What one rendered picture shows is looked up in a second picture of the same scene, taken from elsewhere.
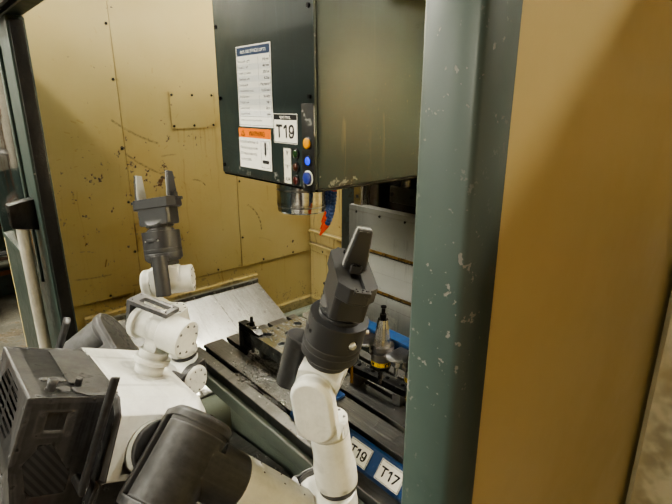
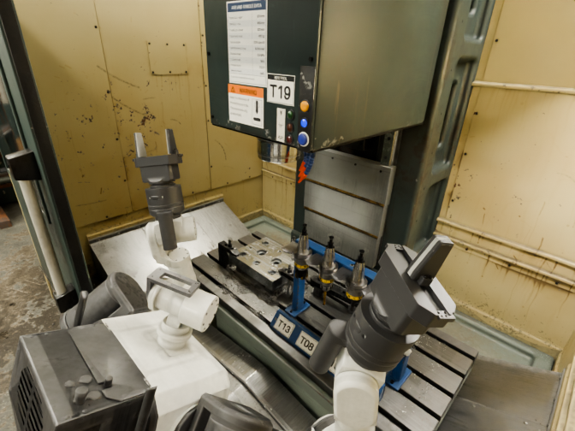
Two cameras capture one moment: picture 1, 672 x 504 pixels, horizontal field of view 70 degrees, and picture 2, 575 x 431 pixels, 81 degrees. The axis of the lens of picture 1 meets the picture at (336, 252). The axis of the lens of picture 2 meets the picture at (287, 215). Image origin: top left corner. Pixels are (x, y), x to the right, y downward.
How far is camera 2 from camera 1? 0.35 m
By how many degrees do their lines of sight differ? 10
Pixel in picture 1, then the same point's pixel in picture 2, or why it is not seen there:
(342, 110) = (338, 73)
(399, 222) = (350, 163)
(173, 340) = (199, 320)
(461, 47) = not seen: outside the picture
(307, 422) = (348, 413)
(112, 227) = (104, 161)
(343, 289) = (423, 312)
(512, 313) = not seen: outside the picture
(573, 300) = not seen: outside the picture
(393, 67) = (381, 31)
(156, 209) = (158, 167)
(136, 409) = (171, 403)
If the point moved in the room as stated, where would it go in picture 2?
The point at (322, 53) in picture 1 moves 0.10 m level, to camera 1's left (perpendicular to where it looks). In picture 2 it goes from (327, 14) to (281, 11)
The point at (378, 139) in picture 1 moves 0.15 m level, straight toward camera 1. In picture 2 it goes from (362, 101) to (374, 109)
